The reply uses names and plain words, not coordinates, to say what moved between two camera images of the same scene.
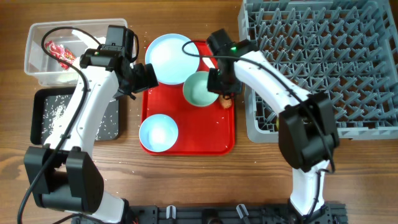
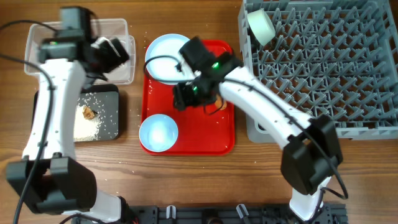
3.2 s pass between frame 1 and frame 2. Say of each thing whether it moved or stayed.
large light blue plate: stayed
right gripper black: moved
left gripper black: moved
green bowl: moved
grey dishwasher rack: stayed
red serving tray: stayed
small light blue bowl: stayed
